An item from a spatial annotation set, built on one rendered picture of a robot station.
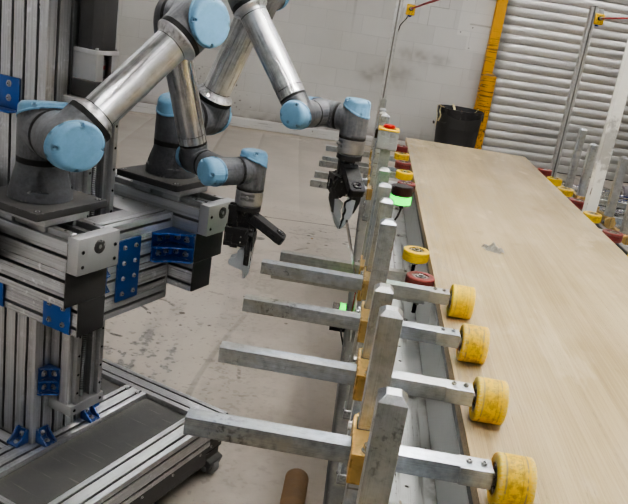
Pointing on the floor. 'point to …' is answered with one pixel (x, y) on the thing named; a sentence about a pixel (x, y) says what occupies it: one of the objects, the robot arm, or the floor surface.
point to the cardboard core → (294, 487)
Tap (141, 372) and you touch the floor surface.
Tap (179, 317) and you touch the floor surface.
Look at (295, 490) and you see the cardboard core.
